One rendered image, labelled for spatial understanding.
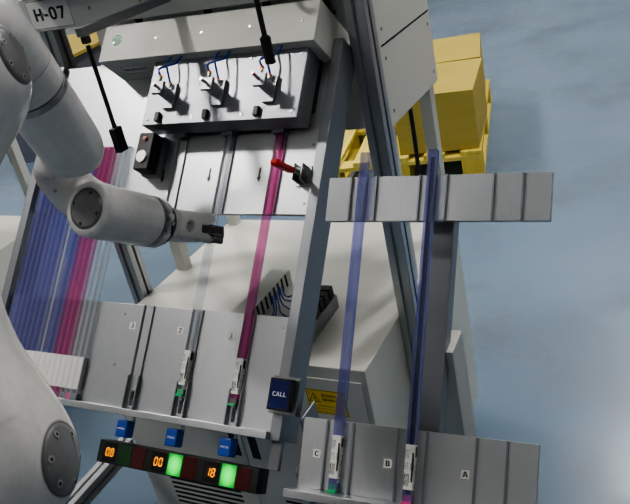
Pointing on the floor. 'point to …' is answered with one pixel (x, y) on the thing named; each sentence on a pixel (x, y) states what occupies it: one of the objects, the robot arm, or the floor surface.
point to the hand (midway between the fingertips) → (210, 234)
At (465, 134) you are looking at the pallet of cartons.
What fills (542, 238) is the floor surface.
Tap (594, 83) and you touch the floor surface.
